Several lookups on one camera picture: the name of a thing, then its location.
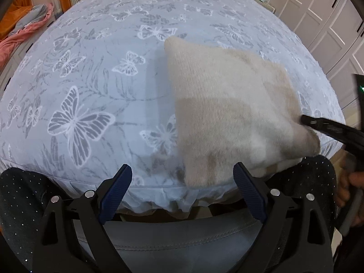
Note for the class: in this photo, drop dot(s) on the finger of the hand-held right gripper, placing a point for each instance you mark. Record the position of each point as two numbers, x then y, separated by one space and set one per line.
327 127

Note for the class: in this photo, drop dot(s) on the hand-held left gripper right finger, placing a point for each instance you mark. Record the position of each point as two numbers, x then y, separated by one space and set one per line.
250 193

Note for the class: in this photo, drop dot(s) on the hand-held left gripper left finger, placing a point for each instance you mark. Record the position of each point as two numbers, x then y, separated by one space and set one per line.
116 193

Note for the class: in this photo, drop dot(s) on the beige sweater with black hearts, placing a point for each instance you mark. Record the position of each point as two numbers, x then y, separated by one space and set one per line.
221 105

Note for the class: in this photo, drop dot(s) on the person's right hand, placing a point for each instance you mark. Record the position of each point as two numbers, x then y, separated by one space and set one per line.
342 190

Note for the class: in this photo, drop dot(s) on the person's right leg dotted trousers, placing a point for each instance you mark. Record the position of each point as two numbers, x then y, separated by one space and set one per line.
310 182

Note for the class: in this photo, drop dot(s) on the white panelled wardrobe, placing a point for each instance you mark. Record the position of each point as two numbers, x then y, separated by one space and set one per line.
321 22

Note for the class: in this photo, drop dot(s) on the blue butterfly print bed cover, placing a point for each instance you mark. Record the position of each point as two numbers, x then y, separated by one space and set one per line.
93 76

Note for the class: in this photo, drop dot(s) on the pink blanket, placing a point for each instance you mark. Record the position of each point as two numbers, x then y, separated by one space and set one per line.
17 41

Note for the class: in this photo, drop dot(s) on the grey cloth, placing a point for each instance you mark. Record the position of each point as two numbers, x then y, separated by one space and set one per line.
31 20

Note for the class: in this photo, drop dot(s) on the wide orange curtain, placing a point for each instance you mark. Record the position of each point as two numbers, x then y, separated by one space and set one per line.
15 14

